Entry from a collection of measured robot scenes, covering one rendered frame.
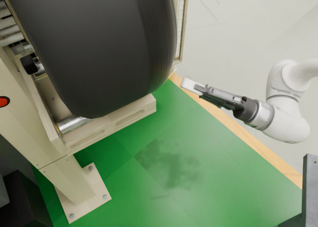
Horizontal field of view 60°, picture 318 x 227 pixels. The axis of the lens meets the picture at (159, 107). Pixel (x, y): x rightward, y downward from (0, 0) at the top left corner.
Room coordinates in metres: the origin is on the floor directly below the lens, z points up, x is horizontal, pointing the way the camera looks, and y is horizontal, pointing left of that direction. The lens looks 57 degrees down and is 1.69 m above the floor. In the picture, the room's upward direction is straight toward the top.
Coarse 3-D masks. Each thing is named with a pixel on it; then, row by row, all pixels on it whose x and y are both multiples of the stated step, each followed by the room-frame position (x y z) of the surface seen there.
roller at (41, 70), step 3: (39, 63) 0.68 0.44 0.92; (39, 66) 0.67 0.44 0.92; (42, 66) 0.67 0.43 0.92; (39, 69) 0.66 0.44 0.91; (42, 69) 0.66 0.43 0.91; (36, 72) 0.65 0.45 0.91; (39, 72) 0.65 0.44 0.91; (42, 72) 0.66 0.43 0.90; (45, 72) 0.66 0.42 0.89; (36, 75) 0.65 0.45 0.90; (39, 75) 0.65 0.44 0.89
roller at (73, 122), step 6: (66, 120) 0.44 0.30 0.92; (72, 120) 0.44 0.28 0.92; (78, 120) 0.44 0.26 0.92; (84, 120) 0.45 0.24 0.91; (90, 120) 0.46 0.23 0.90; (60, 126) 0.42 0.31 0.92; (66, 126) 0.42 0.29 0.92; (72, 126) 0.43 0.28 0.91; (78, 126) 0.43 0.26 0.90; (60, 132) 0.41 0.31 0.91; (66, 132) 0.41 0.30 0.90
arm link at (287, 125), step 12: (276, 96) 0.52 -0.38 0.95; (288, 96) 0.51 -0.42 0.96; (276, 108) 0.47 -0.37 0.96; (288, 108) 0.46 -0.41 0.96; (276, 120) 0.42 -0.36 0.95; (288, 120) 0.42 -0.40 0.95; (300, 120) 0.43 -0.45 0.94; (264, 132) 0.41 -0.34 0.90; (276, 132) 0.40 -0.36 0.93; (288, 132) 0.40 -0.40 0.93; (300, 132) 0.40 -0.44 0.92
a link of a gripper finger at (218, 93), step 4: (212, 88) 0.48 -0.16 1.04; (216, 88) 0.48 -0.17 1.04; (208, 92) 0.47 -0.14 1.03; (212, 92) 0.47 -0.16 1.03; (216, 92) 0.47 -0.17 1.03; (220, 92) 0.47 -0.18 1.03; (224, 92) 0.47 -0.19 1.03; (228, 92) 0.47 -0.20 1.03; (216, 96) 0.46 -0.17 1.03; (220, 96) 0.46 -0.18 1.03; (224, 96) 0.46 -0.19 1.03; (228, 96) 0.46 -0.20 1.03; (232, 96) 0.46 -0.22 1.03; (236, 96) 0.46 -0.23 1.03; (240, 96) 0.46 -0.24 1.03; (228, 100) 0.45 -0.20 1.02; (232, 100) 0.45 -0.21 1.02; (236, 100) 0.45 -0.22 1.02
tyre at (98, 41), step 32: (32, 0) 0.41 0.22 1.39; (64, 0) 0.41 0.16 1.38; (96, 0) 0.43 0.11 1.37; (128, 0) 0.45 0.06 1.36; (160, 0) 0.48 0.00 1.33; (32, 32) 0.39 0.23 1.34; (64, 32) 0.38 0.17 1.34; (96, 32) 0.40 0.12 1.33; (128, 32) 0.42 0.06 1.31; (160, 32) 0.45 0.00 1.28; (64, 64) 0.36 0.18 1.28; (96, 64) 0.37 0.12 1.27; (128, 64) 0.40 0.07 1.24; (160, 64) 0.43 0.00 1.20; (64, 96) 0.35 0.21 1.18; (96, 96) 0.35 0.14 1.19; (128, 96) 0.39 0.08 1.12
